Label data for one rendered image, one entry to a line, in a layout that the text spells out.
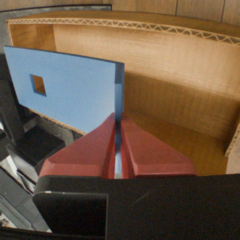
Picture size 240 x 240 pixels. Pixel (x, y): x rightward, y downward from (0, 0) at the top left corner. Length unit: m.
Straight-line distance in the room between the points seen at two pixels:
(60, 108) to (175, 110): 0.12
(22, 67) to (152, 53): 0.13
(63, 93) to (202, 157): 0.14
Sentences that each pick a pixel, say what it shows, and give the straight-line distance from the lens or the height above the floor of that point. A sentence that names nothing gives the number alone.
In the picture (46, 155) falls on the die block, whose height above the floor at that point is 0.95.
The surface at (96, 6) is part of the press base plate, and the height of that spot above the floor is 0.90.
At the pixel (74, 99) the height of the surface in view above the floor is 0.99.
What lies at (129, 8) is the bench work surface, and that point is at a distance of 0.21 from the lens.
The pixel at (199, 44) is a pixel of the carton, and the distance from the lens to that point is 0.18.
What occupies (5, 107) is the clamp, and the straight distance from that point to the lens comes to 0.37.
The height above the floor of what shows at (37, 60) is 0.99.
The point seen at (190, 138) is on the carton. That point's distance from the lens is 0.21.
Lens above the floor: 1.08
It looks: 43 degrees down
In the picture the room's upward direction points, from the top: 134 degrees counter-clockwise
